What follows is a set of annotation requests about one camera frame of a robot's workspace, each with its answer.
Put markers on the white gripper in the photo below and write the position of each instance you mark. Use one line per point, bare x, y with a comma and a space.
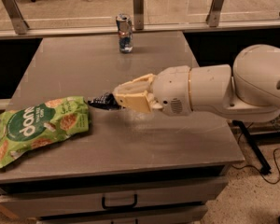
171, 89

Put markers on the dark blue rxbar wrapper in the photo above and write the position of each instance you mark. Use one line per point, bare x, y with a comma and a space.
105, 102

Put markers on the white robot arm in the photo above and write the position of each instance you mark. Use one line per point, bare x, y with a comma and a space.
248, 90

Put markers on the green rice chip bag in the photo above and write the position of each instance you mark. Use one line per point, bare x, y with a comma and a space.
41, 125

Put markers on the silver blue drink can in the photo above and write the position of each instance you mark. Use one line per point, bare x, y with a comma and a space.
125, 32

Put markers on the grey upper drawer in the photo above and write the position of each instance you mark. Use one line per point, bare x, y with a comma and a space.
88, 200

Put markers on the grey drawer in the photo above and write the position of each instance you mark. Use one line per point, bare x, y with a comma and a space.
171, 215
88, 200

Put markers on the grey lower drawer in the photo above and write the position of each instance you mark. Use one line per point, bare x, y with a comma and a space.
171, 215

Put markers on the black metal stand leg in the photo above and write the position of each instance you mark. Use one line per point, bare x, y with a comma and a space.
265, 166

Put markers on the middle metal glass bracket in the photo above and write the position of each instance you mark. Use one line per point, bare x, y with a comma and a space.
138, 14

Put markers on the metal glass bracket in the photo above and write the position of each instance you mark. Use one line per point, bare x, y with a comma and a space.
213, 16
138, 14
19, 24

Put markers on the right metal glass bracket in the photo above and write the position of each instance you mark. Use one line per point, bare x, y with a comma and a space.
213, 16

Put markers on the black drawer handle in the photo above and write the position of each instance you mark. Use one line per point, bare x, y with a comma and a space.
115, 203

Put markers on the left metal glass bracket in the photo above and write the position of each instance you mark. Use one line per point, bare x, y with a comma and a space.
19, 24

